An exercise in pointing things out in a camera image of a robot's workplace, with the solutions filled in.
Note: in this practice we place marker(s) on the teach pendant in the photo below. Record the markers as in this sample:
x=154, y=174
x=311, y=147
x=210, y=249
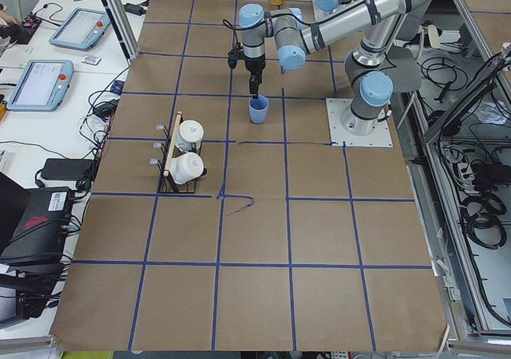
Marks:
x=42, y=86
x=81, y=30

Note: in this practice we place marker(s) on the white mug near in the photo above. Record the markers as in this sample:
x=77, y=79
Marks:
x=187, y=167

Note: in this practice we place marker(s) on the teach pendant near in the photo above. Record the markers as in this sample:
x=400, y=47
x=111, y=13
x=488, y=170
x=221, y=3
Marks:
x=42, y=86

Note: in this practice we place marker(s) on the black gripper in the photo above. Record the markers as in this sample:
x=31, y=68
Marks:
x=254, y=65

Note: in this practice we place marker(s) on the black computer box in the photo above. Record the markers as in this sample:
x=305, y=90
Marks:
x=32, y=222

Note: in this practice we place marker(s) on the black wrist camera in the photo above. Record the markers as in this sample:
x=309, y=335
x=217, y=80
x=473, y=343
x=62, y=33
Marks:
x=235, y=54

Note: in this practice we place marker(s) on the aluminium frame post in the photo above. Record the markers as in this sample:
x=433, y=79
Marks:
x=123, y=30

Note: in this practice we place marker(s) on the light blue cup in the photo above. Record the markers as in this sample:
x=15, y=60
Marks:
x=258, y=107

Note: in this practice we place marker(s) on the black power adapter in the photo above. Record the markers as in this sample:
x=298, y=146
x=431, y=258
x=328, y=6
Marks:
x=78, y=170

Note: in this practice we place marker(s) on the teach pendant far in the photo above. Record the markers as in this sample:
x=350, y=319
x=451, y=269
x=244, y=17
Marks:
x=81, y=30

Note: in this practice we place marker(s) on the black wire cup rack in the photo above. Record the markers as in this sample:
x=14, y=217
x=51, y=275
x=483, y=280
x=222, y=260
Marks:
x=168, y=151

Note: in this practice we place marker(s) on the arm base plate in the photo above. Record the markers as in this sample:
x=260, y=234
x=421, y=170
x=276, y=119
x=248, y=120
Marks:
x=318, y=13
x=346, y=129

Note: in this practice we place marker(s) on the white mug far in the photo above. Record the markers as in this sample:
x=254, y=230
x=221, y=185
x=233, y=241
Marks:
x=189, y=136

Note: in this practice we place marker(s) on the white mug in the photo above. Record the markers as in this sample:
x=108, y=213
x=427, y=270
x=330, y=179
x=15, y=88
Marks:
x=189, y=136
x=187, y=167

